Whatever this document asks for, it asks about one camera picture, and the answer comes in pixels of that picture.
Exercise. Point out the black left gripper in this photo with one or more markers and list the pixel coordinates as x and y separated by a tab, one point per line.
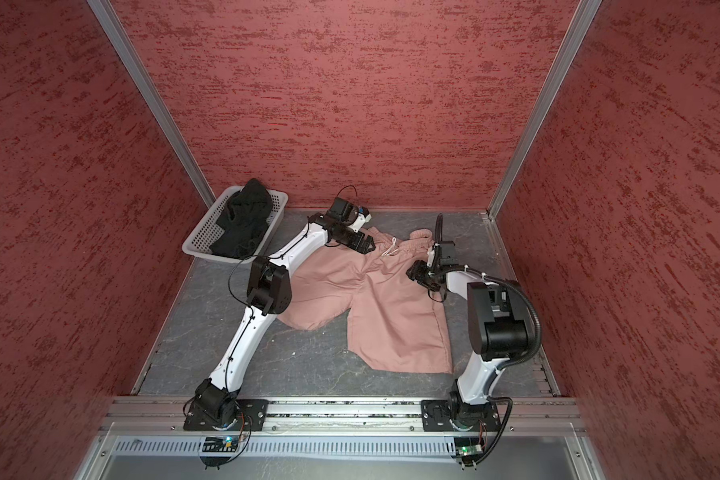
355	243

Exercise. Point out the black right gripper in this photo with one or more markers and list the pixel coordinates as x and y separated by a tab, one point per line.
418	268

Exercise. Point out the pink drawstring shorts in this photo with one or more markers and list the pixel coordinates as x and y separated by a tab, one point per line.
393	323

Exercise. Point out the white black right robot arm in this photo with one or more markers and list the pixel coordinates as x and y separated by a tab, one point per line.
502	332

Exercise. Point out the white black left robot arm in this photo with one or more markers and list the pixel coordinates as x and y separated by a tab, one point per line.
214	406

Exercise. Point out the black shorts in basket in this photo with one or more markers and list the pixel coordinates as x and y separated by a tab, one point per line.
243	219

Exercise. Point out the white perforated plastic basket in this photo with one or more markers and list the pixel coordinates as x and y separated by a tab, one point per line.
207	231

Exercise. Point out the right green circuit board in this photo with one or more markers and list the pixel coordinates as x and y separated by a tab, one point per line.
468	450

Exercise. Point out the green circuit board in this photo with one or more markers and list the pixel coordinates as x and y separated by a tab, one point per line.
468	450
220	445

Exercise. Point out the left green circuit board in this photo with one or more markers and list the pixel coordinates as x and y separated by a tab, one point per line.
220	445

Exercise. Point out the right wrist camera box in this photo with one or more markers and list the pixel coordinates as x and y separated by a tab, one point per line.
442	254

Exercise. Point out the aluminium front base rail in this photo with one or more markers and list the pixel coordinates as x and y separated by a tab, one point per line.
312	416

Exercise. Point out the aluminium right corner post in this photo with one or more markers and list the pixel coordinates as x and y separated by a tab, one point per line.
578	27

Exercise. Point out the aluminium corner post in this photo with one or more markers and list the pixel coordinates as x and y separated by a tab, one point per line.
578	27
114	30

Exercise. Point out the white slotted cable duct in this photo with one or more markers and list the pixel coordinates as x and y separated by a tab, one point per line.
346	447

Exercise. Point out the aluminium left corner post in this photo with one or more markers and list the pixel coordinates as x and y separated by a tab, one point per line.
114	30

